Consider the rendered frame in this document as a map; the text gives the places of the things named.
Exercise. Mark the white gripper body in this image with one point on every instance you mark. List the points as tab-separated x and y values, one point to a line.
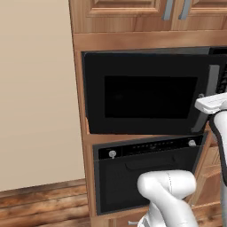
213	103

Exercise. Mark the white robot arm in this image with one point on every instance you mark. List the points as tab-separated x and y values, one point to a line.
165	192

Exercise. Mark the black microwave oven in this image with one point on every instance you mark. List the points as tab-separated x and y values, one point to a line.
147	65

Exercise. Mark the wooden cupboard door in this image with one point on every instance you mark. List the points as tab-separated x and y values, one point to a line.
209	14
118	14

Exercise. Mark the black microwave door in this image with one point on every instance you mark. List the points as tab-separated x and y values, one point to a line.
94	94

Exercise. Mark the black oven door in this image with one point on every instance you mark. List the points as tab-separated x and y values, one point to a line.
118	183

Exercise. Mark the silver oven knob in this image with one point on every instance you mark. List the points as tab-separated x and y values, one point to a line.
192	143
112	154

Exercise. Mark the wooden drawer cabinet run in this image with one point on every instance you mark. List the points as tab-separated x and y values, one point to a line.
211	177

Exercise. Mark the black built-in oven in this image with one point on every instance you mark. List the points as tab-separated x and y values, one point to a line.
118	177

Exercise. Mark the wooden drawer front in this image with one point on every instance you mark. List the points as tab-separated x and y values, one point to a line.
121	220

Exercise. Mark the wooden tall cabinet frame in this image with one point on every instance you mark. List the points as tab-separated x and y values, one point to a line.
118	40

